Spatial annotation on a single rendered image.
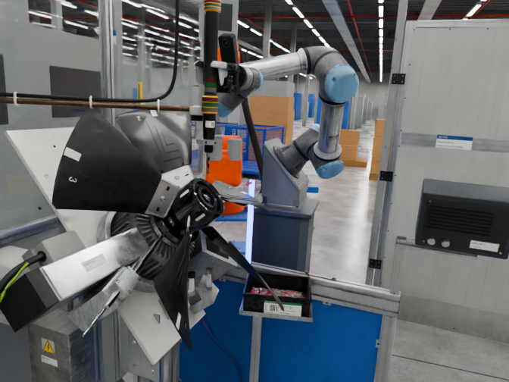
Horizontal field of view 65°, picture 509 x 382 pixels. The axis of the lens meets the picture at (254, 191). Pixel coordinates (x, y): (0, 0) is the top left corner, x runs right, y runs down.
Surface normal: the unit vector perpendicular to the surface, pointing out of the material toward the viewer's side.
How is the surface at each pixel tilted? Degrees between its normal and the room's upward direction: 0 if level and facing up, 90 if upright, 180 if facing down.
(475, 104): 89
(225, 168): 90
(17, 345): 90
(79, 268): 50
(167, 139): 42
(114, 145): 76
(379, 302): 90
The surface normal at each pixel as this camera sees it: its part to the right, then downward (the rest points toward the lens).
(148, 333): 0.74, -0.53
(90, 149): 0.73, -0.06
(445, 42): -0.37, 0.20
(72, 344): 0.93, 0.13
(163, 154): 0.10, -0.50
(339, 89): 0.27, 0.64
